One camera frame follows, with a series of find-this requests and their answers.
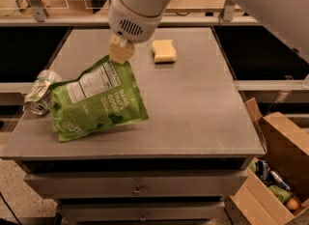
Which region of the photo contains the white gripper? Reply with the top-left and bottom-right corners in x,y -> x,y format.
108,0 -> 162,65

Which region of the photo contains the green rice chip bag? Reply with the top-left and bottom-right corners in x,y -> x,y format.
49,56 -> 149,142

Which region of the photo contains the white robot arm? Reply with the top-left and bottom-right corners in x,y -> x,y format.
108,0 -> 309,61

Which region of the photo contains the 7up soda can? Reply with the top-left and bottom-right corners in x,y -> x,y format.
24,70 -> 62,116

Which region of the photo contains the dark can in box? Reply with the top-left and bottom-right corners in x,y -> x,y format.
256,160 -> 268,182

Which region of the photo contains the silver can in box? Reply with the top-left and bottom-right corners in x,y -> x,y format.
269,170 -> 293,191

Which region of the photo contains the yellow sponge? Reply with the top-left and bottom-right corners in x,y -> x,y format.
152,40 -> 177,63

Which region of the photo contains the upper grey drawer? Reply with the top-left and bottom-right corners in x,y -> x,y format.
24,170 -> 247,199

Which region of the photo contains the grey drawer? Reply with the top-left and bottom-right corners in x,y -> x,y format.
57,202 -> 225,222
24,170 -> 247,199

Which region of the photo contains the lower grey drawer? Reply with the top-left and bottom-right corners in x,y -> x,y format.
57,202 -> 225,222

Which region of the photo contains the green packet in box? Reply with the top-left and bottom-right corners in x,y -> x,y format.
268,184 -> 292,203

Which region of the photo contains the orange fruit in box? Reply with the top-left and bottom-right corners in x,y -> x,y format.
286,197 -> 300,211

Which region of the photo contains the left metal bracket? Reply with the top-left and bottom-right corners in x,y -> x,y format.
29,0 -> 47,22

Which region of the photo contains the right metal bracket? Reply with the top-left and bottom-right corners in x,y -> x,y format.
221,0 -> 236,21

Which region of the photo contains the black cable on floor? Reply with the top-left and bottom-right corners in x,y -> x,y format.
0,192 -> 23,225

